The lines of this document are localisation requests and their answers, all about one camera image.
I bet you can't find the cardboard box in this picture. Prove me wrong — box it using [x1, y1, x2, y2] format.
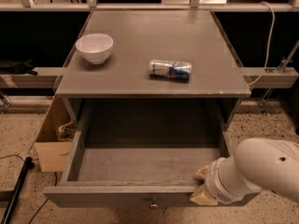
[35, 97, 73, 172]

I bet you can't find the metal frame rail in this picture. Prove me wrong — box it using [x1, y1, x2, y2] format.
[0, 0, 299, 12]

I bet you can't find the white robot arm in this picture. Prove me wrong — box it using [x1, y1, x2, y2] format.
[191, 138, 299, 206]

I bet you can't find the crumpled item in box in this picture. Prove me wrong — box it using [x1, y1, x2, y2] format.
[56, 122, 76, 142]

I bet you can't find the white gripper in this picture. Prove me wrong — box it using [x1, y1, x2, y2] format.
[190, 157, 262, 206]

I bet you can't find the white ceramic bowl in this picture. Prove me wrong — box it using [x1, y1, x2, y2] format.
[75, 34, 114, 64]

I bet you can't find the black object on ledge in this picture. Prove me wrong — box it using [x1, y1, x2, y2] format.
[0, 60, 38, 76]

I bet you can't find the grey top drawer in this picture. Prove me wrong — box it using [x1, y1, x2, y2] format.
[42, 97, 260, 209]

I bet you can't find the grey drawer cabinet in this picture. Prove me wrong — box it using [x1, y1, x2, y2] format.
[53, 8, 252, 142]

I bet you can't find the white hanging cable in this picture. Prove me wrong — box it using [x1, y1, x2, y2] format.
[248, 1, 278, 87]

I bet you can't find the black metal bar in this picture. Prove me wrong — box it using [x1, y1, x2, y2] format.
[0, 157, 35, 224]

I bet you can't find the crushed blue silver can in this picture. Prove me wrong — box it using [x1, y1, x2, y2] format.
[149, 60, 192, 80]

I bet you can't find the black floor cable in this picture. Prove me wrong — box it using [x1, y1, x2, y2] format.
[0, 153, 59, 224]

